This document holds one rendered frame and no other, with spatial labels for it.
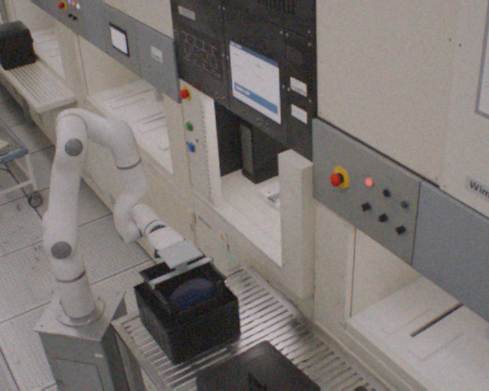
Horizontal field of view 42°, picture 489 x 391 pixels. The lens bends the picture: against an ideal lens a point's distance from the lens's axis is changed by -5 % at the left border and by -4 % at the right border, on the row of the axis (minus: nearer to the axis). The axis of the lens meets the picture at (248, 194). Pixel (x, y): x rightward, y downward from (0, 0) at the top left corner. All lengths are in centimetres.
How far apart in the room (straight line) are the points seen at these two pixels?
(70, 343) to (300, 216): 100
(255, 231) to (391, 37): 126
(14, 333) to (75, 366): 116
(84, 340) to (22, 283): 161
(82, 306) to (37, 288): 150
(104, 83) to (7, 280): 133
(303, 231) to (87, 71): 222
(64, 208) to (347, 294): 98
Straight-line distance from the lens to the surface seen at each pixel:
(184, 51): 260
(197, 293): 224
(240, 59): 224
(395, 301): 236
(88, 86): 408
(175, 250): 221
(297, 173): 206
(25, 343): 368
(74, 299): 249
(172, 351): 226
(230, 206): 283
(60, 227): 228
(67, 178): 221
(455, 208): 164
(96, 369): 261
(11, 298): 399
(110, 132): 217
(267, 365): 215
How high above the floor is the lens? 245
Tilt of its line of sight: 33 degrees down
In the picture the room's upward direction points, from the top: 4 degrees counter-clockwise
